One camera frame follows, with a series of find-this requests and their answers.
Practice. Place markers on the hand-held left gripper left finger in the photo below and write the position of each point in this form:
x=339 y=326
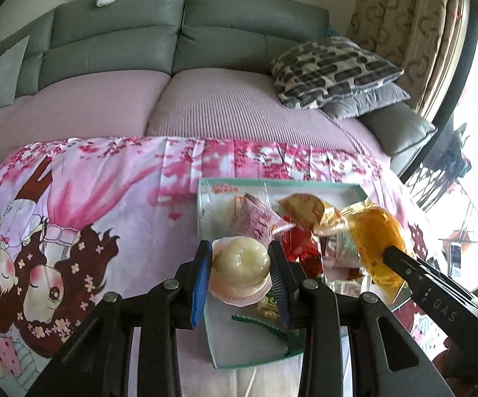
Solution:
x=200 y=285

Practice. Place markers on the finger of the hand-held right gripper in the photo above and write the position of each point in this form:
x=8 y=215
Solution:
x=404 y=266

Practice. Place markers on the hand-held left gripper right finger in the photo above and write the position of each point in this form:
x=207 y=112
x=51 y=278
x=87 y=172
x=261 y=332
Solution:
x=278 y=285

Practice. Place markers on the pale yellow jelly cup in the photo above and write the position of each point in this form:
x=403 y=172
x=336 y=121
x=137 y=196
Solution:
x=241 y=262

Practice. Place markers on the orange yellow bread packet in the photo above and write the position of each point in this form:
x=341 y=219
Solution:
x=377 y=231

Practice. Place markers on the green white snack packet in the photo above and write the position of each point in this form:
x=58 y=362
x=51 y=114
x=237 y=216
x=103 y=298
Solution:
x=342 y=248

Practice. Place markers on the teal shallow cardboard box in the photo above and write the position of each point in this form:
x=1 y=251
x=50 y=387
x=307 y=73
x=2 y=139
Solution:
x=239 y=347

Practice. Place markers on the green yellow snack packet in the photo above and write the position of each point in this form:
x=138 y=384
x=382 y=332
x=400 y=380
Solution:
x=265 y=304

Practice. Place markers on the red snack packet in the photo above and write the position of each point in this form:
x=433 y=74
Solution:
x=301 y=248

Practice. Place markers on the silver phone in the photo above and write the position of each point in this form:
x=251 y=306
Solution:
x=456 y=258

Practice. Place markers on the cream white snack packet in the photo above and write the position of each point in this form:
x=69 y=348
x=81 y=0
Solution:
x=346 y=287

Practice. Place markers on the pink printed snack packet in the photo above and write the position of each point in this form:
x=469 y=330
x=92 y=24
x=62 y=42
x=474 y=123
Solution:
x=255 y=219

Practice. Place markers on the white packet with orange label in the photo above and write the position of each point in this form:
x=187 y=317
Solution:
x=216 y=215

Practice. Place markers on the golden pastry packet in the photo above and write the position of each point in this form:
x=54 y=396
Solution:
x=305 y=211

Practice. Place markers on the black metal rack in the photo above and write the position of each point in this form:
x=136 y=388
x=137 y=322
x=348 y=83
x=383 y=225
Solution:
x=445 y=157

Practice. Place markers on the pink printed blanket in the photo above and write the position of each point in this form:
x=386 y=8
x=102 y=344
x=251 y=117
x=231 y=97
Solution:
x=119 y=182

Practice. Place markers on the grey pillow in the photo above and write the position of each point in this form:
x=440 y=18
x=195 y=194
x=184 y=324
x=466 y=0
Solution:
x=367 y=101

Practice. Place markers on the pink sofa cover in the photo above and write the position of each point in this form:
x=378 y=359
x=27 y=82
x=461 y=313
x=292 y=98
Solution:
x=243 y=107

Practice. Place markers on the black white patterned pillow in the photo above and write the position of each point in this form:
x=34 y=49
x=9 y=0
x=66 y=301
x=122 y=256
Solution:
x=330 y=70

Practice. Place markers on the beige patterned curtain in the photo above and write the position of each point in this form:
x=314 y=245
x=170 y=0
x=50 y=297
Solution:
x=408 y=29

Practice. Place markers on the grey sofa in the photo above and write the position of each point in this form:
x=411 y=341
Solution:
x=119 y=37

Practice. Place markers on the light grey cushion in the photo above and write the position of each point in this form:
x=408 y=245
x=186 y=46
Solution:
x=5 y=74

